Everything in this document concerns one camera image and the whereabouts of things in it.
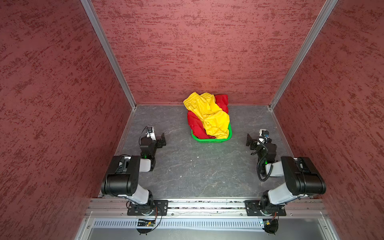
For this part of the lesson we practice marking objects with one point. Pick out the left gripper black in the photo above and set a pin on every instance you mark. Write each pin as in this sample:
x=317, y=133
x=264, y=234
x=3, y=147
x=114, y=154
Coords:
x=160, y=141

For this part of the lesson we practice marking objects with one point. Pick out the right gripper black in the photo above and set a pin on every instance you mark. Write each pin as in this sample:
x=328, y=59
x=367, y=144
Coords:
x=252, y=142

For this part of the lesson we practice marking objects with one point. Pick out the green plastic basket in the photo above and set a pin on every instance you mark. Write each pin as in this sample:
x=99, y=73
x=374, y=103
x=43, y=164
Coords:
x=214, y=140

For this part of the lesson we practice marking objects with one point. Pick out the yellow shorts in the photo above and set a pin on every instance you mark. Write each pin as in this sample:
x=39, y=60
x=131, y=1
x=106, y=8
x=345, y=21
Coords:
x=208, y=114

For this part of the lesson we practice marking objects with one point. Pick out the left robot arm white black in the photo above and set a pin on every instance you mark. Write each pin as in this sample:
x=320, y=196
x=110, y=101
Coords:
x=122, y=179

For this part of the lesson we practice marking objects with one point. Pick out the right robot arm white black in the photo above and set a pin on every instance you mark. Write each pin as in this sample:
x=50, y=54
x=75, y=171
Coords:
x=302, y=179

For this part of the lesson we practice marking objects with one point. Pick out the red shorts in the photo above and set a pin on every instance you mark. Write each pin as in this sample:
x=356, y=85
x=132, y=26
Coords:
x=198, y=124

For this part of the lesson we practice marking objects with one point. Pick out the white perforated vent strip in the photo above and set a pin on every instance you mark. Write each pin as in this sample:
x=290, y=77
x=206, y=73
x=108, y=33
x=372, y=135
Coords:
x=191, y=224

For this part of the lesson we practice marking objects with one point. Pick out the right corner aluminium profile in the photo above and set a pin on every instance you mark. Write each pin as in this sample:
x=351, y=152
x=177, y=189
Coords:
x=317, y=26

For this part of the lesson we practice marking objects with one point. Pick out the corner aluminium profile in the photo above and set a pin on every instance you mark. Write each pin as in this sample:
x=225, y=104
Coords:
x=92, y=15
x=317, y=26

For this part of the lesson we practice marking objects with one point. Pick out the left corner aluminium profile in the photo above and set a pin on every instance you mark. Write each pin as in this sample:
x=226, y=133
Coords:
x=92, y=15

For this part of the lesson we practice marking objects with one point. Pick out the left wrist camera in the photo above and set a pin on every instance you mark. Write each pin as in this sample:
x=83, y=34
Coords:
x=151, y=132

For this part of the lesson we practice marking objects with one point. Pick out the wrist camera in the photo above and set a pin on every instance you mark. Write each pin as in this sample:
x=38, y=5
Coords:
x=151, y=132
x=264, y=133

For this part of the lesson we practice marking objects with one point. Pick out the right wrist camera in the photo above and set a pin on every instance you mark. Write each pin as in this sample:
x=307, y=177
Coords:
x=264, y=133

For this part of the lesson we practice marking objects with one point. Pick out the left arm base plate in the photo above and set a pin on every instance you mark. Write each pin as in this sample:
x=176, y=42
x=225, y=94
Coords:
x=153, y=208

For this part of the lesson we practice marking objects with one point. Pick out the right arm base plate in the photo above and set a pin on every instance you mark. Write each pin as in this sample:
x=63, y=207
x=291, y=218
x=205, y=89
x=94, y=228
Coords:
x=257, y=209

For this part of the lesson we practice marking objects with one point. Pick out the left circuit board with wires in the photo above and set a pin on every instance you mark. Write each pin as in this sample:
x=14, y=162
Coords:
x=145, y=226

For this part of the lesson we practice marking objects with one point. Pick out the circuit board with wires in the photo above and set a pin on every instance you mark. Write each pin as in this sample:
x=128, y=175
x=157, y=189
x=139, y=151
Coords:
x=271, y=226
x=145, y=226

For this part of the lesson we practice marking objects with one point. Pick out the right circuit board with wires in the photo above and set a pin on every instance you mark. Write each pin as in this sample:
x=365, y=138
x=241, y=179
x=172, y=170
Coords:
x=271, y=226

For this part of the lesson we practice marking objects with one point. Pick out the aluminium mounting rail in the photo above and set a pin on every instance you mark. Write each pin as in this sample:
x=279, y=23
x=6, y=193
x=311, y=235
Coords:
x=208, y=208

